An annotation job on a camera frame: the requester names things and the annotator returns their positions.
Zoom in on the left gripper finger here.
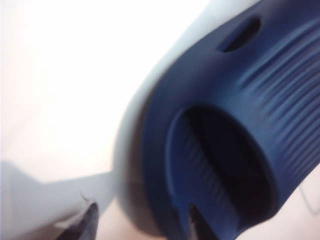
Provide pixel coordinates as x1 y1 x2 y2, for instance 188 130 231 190
58 201 100 240

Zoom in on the blue rubber slipper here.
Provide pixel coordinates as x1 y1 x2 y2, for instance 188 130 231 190
112 0 320 240

